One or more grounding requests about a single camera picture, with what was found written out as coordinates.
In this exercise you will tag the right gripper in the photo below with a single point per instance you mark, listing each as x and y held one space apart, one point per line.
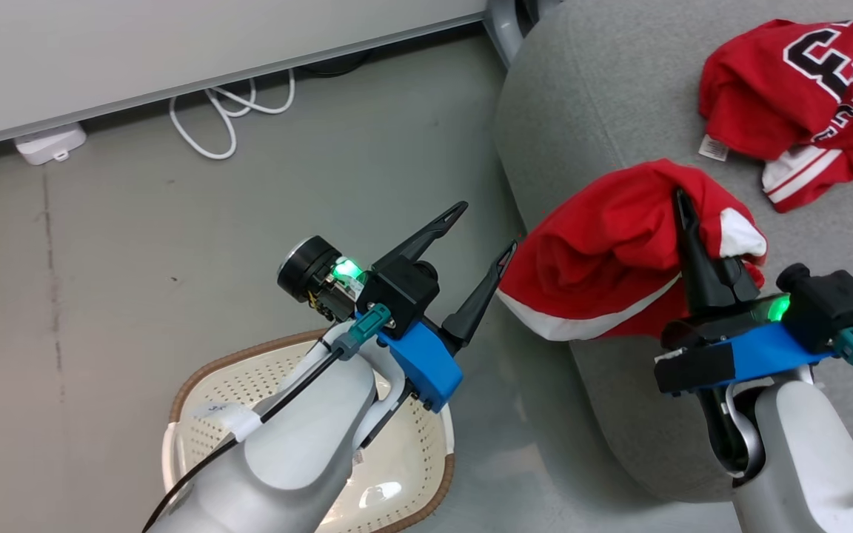
700 355

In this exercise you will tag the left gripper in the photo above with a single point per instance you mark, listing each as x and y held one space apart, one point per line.
408 296

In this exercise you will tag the red garment with white trim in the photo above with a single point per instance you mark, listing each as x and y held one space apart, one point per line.
604 252

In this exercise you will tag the red numbered sports jersey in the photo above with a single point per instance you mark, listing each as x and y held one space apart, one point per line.
767 96

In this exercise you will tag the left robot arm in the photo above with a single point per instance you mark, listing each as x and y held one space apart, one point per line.
300 444

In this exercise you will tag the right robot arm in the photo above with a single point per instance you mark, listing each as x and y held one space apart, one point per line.
804 459

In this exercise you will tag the white basket with brown rim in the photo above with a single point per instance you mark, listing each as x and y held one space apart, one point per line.
404 459

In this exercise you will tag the grey fabric sofa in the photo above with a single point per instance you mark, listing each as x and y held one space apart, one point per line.
619 96

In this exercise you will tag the white partition panel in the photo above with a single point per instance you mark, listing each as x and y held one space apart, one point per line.
175 44

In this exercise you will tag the white power adapter box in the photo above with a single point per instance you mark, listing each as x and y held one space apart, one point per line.
49 144

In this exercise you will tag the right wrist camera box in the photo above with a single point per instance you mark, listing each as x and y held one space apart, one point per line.
837 303

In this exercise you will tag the left wrist round camera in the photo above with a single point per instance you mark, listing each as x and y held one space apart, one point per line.
304 270

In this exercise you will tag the grey partition foot post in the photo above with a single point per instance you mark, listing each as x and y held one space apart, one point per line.
504 29

